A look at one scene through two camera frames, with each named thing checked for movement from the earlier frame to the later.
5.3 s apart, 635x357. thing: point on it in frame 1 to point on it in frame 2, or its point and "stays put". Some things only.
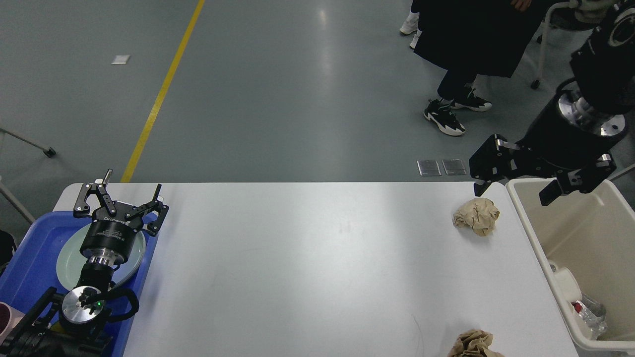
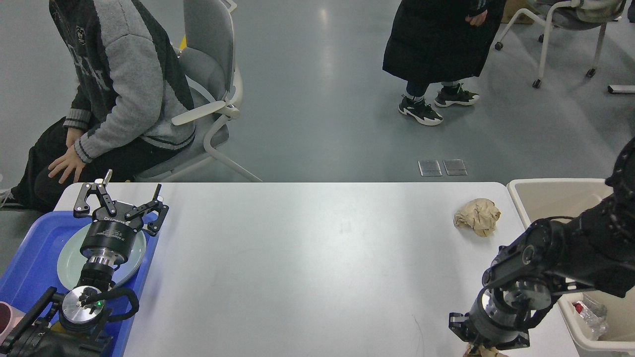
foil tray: x=592 y=314 stays put
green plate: x=71 y=262 stays put
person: x=467 y=38 to x=439 y=41
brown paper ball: x=478 y=214 stays put
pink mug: x=9 y=317 stays put
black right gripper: x=577 y=158 to x=502 y=315
